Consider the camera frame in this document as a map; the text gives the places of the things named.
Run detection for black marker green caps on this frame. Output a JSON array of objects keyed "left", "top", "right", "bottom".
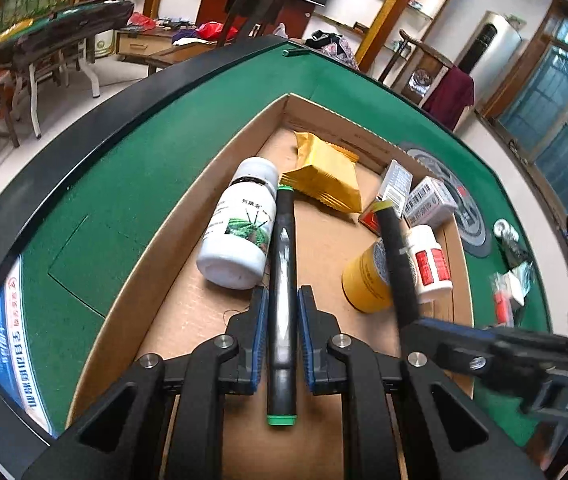
[{"left": 266, "top": 185, "right": 299, "bottom": 429}]

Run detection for blue white table sticker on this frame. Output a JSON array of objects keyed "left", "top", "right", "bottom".
[{"left": 0, "top": 255, "right": 59, "bottom": 436}]

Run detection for cardboard box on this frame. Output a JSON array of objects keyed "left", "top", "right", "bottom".
[{"left": 64, "top": 92, "right": 475, "bottom": 480}]

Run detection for round grey table disc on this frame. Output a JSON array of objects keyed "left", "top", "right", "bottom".
[{"left": 398, "top": 141, "right": 491, "bottom": 259}]

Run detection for yellow round tin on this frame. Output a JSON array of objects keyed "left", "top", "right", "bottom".
[{"left": 342, "top": 236, "right": 417, "bottom": 314}]

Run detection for black folding game table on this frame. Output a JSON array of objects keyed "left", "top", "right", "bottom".
[{"left": 0, "top": 0, "right": 134, "bottom": 138}]

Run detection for wooden side table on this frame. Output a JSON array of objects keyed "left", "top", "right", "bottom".
[{"left": 116, "top": 25, "right": 225, "bottom": 76}]

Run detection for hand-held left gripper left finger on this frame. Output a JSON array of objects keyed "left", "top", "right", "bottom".
[{"left": 21, "top": 285, "right": 269, "bottom": 480}]

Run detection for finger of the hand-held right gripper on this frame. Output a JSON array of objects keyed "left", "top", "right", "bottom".
[{"left": 401, "top": 317, "right": 568, "bottom": 401}]

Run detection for clear plastic packet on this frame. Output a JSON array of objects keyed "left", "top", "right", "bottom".
[{"left": 489, "top": 260, "right": 535, "bottom": 328}]

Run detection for wooden wall shelf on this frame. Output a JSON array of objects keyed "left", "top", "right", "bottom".
[{"left": 339, "top": 0, "right": 470, "bottom": 61}]

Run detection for small grey box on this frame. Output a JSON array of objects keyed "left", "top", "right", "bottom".
[{"left": 403, "top": 176, "right": 459, "bottom": 227}]

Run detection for white bottle red label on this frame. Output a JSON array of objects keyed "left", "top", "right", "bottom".
[{"left": 405, "top": 224, "right": 454, "bottom": 304}]

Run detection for black marker yellow cap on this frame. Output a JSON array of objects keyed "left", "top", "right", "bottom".
[{"left": 373, "top": 199, "right": 421, "bottom": 332}]

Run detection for wooden frame window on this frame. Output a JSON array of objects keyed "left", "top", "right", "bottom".
[{"left": 484, "top": 5, "right": 568, "bottom": 211}]

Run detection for carved wooden chair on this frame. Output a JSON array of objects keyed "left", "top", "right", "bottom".
[{"left": 379, "top": 29, "right": 455, "bottom": 106}]

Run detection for white standing air conditioner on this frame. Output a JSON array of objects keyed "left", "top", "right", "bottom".
[{"left": 456, "top": 10, "right": 522, "bottom": 91}]

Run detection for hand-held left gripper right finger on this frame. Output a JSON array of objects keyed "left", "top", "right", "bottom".
[{"left": 298, "top": 285, "right": 547, "bottom": 480}]

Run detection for yellow snack packet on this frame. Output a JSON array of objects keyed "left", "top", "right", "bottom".
[{"left": 281, "top": 131, "right": 363, "bottom": 214}]

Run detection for long silver white box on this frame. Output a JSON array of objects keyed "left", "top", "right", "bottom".
[{"left": 359, "top": 159, "right": 413, "bottom": 237}]

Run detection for red plastic bag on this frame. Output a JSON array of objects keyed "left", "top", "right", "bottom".
[
  {"left": 128, "top": 12, "right": 157, "bottom": 31},
  {"left": 196, "top": 21, "right": 239, "bottom": 41}
]

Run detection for floral cloth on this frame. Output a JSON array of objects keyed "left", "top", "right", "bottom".
[{"left": 304, "top": 30, "right": 359, "bottom": 71}]

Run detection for white bottle green label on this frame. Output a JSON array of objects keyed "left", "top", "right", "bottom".
[{"left": 196, "top": 157, "right": 281, "bottom": 291}]

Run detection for maroon cloth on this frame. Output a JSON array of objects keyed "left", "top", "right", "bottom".
[{"left": 421, "top": 66, "right": 476, "bottom": 131}]

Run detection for dark wooden chair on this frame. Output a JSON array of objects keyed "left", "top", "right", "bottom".
[{"left": 221, "top": 0, "right": 309, "bottom": 48}]

